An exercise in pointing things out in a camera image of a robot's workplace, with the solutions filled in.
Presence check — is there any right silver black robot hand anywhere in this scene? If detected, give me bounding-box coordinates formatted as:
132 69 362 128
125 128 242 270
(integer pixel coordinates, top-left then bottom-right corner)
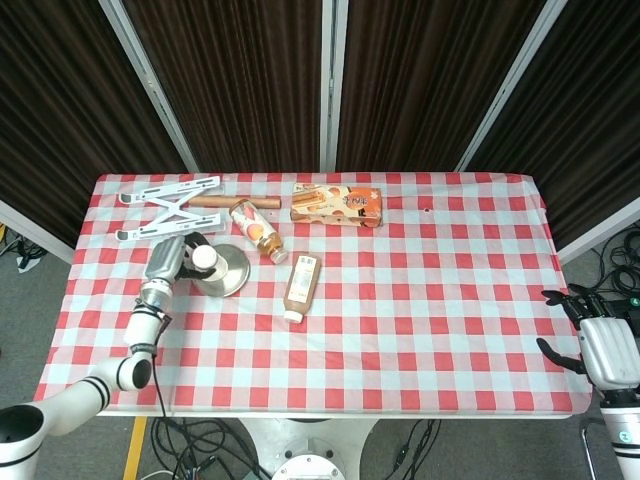
535 282 640 393

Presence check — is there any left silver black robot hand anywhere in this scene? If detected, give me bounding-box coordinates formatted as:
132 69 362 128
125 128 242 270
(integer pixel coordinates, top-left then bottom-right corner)
144 232 219 285

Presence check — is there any white paper cup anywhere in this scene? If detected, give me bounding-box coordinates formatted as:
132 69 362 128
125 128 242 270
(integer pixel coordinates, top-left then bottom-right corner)
191 244 232 283

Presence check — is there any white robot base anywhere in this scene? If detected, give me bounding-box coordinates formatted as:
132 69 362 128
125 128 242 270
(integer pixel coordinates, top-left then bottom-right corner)
238 417 382 480

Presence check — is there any round metal plate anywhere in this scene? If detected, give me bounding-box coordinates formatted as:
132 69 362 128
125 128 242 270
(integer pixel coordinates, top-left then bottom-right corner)
191 243 251 299

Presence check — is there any white folding laptop stand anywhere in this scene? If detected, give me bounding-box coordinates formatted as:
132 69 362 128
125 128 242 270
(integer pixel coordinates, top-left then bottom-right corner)
115 175 227 243

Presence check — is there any black power strip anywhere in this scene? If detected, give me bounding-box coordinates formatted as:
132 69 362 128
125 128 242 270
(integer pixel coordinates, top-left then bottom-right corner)
604 296 640 321

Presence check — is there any brown wooden rolling pin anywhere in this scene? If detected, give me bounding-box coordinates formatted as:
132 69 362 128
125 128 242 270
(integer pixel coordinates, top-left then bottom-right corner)
188 195 282 210

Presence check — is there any peach drink bottle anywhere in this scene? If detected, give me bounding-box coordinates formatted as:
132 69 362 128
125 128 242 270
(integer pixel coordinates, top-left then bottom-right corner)
228 198 290 265

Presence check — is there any brown sauce bottle white cap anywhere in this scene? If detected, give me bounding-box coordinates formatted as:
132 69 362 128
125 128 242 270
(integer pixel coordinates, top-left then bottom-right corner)
283 253 322 324

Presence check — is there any orange biscuit box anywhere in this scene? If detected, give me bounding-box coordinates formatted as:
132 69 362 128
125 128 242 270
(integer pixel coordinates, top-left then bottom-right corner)
290 182 385 229

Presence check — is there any dark brown partition panel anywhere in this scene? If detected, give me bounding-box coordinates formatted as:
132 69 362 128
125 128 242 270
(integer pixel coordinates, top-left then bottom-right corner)
0 0 190 249
336 0 551 174
468 0 640 251
122 0 325 174

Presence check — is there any red white checked tablecloth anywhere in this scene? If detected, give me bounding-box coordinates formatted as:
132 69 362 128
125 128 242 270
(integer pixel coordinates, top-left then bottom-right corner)
32 172 594 420

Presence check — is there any black floor cable bundle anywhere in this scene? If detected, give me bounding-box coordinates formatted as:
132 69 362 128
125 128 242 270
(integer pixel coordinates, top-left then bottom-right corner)
0 224 50 274
148 417 274 480
567 233 640 304

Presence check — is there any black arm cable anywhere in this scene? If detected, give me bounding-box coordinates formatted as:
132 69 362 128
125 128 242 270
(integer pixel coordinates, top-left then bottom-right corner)
133 297 174 421

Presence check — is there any white partition post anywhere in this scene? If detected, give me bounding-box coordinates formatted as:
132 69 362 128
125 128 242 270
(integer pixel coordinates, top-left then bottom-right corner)
318 0 350 174
453 0 570 174
98 0 202 174

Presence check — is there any black floor cable with plug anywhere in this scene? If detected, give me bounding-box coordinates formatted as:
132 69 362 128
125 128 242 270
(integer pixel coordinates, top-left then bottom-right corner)
391 418 443 472

